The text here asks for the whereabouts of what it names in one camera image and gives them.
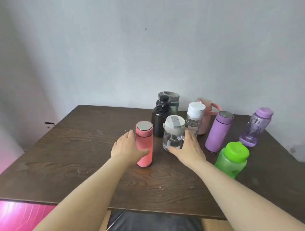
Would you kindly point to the person's right thumb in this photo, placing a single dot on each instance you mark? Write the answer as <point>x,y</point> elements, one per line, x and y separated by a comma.
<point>175,149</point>

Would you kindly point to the black water bottle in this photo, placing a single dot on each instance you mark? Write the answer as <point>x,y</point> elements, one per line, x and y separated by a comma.
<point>160,119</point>

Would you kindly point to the small black wall bracket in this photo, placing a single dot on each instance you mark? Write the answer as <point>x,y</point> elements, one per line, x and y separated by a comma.
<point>49,124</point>

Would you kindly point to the clear bottle with white cap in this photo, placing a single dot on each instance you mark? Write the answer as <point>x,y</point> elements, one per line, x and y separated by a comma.
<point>194,119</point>

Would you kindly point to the person's black trousers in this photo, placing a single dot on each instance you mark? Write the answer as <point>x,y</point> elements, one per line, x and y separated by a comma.
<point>154,222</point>

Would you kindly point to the person's right hand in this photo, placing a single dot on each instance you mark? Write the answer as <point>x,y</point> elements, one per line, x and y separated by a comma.
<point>190,152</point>

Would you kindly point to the person's left hand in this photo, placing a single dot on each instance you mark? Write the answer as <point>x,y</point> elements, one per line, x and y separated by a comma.
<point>125,148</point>

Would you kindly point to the translucent purple water bottle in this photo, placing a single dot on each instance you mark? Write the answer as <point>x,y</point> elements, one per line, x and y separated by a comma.
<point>257,126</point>

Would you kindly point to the clear bottle with grey lid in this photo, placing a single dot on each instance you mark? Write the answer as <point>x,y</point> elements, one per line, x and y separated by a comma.
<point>173,133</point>

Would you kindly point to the person's left thumb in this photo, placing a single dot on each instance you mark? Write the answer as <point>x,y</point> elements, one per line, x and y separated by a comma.
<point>143,153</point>

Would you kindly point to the pink thermos bottle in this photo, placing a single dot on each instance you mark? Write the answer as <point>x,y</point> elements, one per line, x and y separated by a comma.
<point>144,138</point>

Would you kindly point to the purple thermos bottle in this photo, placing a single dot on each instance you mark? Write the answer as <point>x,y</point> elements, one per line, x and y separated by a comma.
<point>218,133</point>

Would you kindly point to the dark green tumbler grey lid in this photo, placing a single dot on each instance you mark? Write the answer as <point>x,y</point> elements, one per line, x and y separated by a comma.
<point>174,101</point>

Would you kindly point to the green water bottle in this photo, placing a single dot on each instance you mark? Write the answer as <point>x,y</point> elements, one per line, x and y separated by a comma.
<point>231,161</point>

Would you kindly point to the person's left forearm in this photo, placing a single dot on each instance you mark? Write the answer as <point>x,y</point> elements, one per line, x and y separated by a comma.
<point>88,197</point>

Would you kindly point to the person's right forearm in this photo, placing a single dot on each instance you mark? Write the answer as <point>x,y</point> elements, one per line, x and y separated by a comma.
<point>238,197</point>

